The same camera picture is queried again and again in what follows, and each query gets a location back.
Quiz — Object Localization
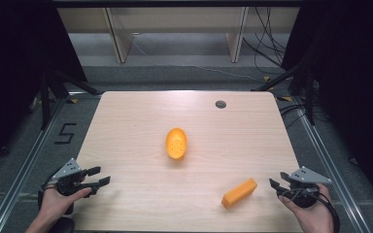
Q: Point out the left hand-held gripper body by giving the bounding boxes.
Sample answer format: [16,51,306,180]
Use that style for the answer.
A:
[50,157,94,197]

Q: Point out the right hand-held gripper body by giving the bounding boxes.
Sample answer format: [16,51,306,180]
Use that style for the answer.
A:
[281,165,333,209]

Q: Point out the orange rectangular block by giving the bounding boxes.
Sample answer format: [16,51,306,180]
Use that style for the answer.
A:
[220,177,258,210]

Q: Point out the orange oval fruit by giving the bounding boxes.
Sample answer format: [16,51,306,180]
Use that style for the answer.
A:
[165,127,188,160]

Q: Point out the person's left hand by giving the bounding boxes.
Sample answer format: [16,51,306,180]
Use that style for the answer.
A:
[40,184,92,228]

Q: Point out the person's right hand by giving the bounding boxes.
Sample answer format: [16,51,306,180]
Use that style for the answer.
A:
[278,183,335,233]

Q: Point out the dark round object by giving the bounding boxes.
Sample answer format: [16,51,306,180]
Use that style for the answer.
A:
[49,216,76,233]

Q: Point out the black metal stand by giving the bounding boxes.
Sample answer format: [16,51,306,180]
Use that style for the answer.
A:
[252,57,317,126]
[39,68,102,131]

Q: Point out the black curtain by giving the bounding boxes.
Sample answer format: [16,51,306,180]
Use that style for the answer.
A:
[0,0,89,178]
[281,0,373,217]

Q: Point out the light wooden desk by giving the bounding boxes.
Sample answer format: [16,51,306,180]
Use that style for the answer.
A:
[57,7,301,64]

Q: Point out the aluminium floor rail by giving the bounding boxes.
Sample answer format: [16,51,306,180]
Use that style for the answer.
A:
[0,91,105,233]
[291,103,372,233]

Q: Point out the black floor cables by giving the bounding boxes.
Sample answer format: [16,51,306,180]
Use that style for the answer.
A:
[279,102,309,130]

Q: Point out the hanging black cables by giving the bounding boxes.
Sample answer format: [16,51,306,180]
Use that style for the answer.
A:
[242,7,288,68]

